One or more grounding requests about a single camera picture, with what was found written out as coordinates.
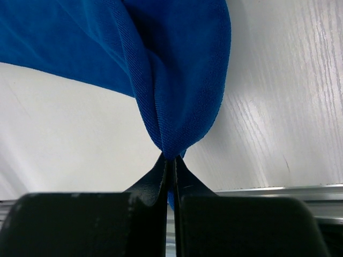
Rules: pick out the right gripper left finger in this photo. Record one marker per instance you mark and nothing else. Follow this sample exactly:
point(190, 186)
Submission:
point(130, 223)

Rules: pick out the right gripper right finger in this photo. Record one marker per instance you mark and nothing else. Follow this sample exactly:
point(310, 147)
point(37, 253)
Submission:
point(207, 224)

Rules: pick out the blue towel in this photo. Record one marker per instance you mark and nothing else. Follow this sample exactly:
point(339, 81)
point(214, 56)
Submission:
point(170, 56)

